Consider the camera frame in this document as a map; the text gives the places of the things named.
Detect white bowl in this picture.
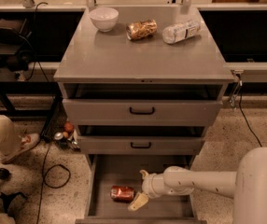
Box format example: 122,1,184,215
89,7,119,32

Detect middle grey drawer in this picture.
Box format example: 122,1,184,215
77,126,204,155

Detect white orange sneaker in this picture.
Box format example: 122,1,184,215
0,133,40,164

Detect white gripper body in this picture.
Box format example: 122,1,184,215
142,173,165,199

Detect black equipment on stand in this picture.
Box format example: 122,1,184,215
0,19,34,72

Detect brown snack can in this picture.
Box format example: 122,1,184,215
126,20,157,40

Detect black adapter cable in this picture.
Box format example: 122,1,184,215
238,91,263,148

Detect orange fruit on floor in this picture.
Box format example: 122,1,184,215
63,121,74,133

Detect black looped floor cable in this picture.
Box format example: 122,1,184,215
35,142,72,224

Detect person leg beige trousers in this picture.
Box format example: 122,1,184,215
0,115,21,156

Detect silver can on floor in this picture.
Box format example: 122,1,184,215
54,133,63,141

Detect top grey drawer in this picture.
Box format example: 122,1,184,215
63,84,222,127

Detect clear plastic water bottle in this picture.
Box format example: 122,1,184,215
162,20,201,45

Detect red coke can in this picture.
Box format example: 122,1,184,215
110,186,134,203

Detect grey drawer cabinet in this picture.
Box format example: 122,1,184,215
52,5,236,170

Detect grey drawer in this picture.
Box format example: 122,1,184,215
63,84,222,127
75,155,207,224
77,126,204,155

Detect black chair base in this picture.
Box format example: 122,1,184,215
0,166,29,214

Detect bottom grey drawer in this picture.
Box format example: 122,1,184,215
75,155,207,224

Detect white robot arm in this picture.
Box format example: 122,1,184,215
128,147,267,224

